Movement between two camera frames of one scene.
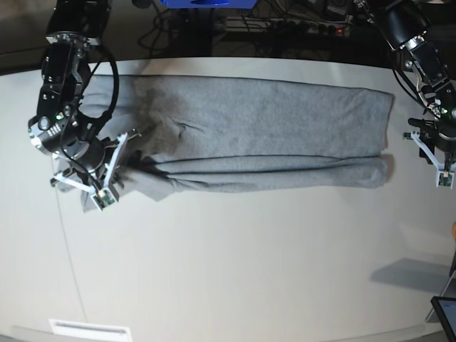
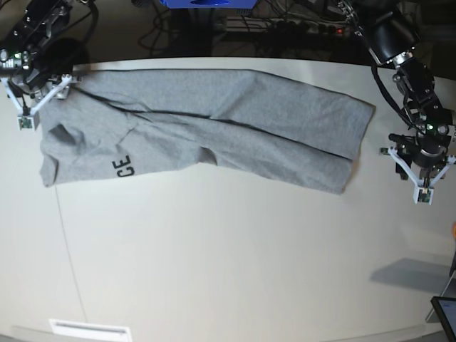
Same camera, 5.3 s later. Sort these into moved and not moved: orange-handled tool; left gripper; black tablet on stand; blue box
Moved: left gripper
Not moved: orange-handled tool; black tablet on stand; blue box
